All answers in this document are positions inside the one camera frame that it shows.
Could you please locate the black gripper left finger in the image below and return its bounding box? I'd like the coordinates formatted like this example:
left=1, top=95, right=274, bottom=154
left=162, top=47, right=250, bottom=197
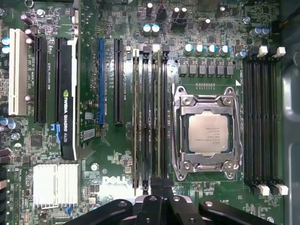
left=67, top=178, right=164, bottom=225

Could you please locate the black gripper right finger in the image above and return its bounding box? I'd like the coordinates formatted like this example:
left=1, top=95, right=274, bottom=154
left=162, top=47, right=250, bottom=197
left=162, top=179, right=274, bottom=225

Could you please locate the green RAM stick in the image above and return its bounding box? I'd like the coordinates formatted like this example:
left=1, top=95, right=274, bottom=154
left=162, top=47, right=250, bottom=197
left=132, top=55, right=139, bottom=195

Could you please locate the CPU socket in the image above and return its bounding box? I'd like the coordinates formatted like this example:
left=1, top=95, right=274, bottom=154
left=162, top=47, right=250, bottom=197
left=172, top=85, right=244, bottom=182

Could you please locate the metal locking lever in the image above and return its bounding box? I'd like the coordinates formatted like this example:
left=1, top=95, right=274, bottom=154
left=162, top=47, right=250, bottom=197
left=234, top=93, right=243, bottom=179
left=172, top=88, right=180, bottom=169

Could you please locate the green Dell motherboard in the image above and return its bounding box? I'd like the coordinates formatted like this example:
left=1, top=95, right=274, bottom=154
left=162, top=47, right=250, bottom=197
left=0, top=0, right=285, bottom=225

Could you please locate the silver CPU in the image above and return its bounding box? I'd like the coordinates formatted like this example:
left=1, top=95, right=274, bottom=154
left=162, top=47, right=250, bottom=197
left=188, top=114, right=229, bottom=153

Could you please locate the silver finned heat sink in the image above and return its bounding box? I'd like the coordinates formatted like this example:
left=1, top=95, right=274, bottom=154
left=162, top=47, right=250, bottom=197
left=32, top=163, right=80, bottom=210

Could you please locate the metal socket cover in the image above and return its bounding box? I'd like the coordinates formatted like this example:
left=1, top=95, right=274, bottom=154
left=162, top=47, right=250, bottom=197
left=179, top=93, right=239, bottom=170

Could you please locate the black Nvidia graphics card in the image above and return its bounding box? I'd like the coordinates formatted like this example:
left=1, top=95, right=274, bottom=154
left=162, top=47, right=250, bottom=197
left=55, top=9, right=82, bottom=162

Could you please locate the black expansion slot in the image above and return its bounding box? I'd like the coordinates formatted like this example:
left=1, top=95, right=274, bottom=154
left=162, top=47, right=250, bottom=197
left=34, top=36, right=48, bottom=125
left=113, top=38, right=124, bottom=125

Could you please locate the blue expansion slot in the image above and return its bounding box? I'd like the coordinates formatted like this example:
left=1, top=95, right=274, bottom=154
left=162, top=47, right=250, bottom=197
left=98, top=38, right=105, bottom=125

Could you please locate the black open PC case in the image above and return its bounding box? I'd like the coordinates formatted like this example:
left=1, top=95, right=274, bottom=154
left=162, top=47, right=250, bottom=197
left=278, top=0, right=300, bottom=225

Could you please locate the white expansion slot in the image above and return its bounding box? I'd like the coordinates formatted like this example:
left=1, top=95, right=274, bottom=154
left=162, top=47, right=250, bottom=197
left=8, top=28, right=28, bottom=116

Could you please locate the black connector with red wires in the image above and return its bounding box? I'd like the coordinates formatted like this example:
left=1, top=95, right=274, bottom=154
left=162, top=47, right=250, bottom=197
left=156, top=0, right=168, bottom=23

